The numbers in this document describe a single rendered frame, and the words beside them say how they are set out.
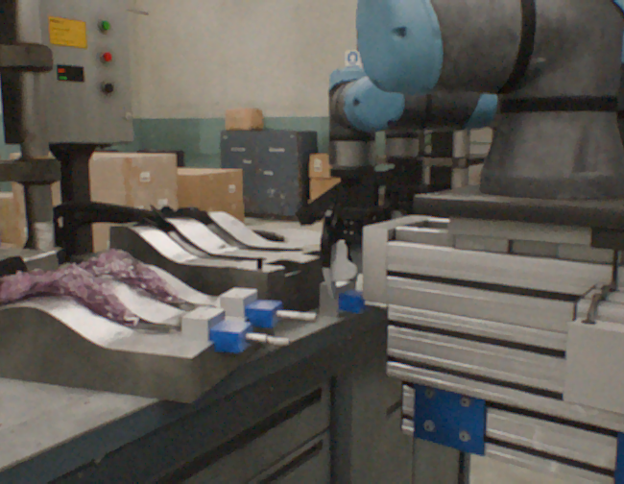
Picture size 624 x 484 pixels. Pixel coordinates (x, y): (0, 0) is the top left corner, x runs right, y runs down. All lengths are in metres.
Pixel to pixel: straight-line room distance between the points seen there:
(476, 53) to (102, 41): 1.38
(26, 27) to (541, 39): 1.20
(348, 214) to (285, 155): 7.14
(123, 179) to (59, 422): 4.27
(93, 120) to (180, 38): 8.08
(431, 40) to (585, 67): 0.16
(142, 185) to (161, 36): 5.30
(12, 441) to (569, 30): 0.67
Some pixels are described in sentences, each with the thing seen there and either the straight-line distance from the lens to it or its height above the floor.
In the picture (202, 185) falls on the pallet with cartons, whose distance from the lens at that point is 5.78.
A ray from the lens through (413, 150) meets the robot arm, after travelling 1.50.
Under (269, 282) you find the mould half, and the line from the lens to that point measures 1.03.
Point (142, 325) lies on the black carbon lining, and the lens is 0.90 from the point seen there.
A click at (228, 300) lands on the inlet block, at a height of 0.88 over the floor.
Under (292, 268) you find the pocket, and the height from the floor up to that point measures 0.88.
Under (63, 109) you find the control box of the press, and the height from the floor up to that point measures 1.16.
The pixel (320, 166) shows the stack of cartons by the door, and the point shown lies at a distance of 8.05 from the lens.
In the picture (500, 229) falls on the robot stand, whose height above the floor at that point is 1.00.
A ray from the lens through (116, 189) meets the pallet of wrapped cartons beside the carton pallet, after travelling 5.03.
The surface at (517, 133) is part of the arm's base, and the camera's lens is 0.72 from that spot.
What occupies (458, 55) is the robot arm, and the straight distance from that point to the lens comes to 0.66.
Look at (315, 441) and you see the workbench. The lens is 1.22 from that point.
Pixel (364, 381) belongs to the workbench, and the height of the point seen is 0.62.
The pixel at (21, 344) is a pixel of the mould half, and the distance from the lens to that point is 0.89.
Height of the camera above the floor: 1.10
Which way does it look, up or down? 10 degrees down
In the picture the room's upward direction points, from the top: straight up
